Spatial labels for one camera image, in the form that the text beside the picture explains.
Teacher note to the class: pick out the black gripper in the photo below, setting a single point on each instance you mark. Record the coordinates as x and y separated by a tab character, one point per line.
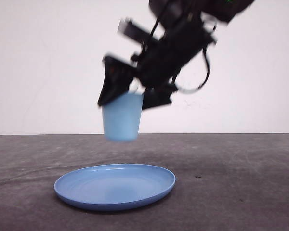
159	63

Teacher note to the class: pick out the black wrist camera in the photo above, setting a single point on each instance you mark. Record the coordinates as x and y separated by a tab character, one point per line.
136	33

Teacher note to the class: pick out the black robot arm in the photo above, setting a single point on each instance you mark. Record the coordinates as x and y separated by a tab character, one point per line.
168	12

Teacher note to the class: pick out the blue plastic plate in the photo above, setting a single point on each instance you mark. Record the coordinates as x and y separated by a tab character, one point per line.
114	187

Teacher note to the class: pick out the light blue plastic cup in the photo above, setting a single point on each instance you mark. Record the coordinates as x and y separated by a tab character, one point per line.
121	117

